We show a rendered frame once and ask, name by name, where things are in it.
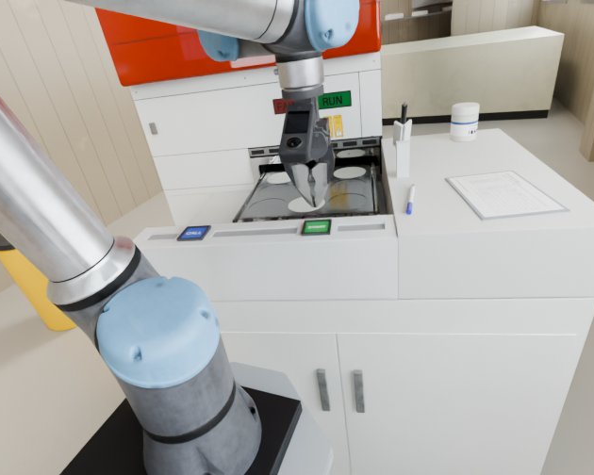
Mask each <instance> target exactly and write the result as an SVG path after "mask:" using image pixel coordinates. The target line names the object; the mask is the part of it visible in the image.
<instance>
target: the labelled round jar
mask: <svg viewBox="0 0 594 475"><path fill-rule="evenodd" d="M479 106H480V105H479V104H477V103H459V104H455V105H453V107H452V113H453V115H452V119H451V133H450V134H451V135H450V139H451V140H453V141H459V142H465V141H471V140H474V139H476V133H477V125H478V115H479V114H478V112H479Z"/></svg>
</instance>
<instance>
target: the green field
mask: <svg viewBox="0 0 594 475"><path fill-rule="evenodd" d="M318 105H319V108H327V107H335V106H350V105H351V102H350V92H349V91H347V92H340V93H331V94H324V95H320V96H318Z"/></svg>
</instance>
